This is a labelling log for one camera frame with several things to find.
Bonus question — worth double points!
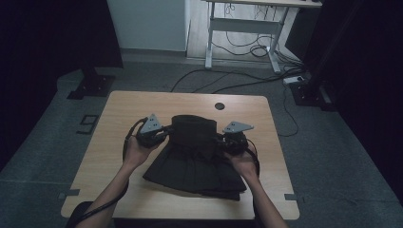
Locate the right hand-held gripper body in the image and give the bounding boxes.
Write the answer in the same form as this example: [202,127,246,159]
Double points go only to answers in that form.
[218,121,256,157]

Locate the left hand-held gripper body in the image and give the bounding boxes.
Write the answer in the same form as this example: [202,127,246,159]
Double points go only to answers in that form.
[135,113,169,149]

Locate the dark grey pleated skirt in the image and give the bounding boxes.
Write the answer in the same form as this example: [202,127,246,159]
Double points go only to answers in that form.
[142,114,248,201]

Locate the person's right hand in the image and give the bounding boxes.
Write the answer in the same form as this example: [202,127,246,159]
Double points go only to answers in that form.
[223,144,259,179]

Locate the person's left hand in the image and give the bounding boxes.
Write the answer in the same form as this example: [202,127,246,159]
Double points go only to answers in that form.
[122,134,160,171]

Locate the black stand base left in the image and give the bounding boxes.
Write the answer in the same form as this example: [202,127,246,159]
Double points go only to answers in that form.
[67,65,117,101]

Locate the white power strip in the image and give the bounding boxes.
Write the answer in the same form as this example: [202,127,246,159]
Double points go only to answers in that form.
[282,75,305,86]

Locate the black stand with base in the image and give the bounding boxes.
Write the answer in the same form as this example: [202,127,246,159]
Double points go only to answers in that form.
[289,31,337,112]

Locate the black curtain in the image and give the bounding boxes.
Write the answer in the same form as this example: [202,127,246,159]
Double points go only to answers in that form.
[0,0,124,169]
[284,0,403,203]

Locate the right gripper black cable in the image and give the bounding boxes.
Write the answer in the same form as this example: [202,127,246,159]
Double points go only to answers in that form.
[245,138,261,179]

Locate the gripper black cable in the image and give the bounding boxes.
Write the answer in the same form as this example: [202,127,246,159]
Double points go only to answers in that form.
[67,117,150,228]
[245,138,261,179]

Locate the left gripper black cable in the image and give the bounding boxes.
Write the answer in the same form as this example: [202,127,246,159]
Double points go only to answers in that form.
[67,117,150,228]

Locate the thin black floor cable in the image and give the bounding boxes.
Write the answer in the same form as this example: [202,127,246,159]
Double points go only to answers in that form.
[278,85,300,138]

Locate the long black floor cable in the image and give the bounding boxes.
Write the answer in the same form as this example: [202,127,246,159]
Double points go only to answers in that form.
[170,67,305,94]

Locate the coiled black cables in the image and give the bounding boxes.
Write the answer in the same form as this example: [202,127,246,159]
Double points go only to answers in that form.
[211,3,286,60]

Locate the white metal frame desk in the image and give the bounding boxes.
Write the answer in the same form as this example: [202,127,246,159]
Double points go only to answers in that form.
[201,0,323,74]

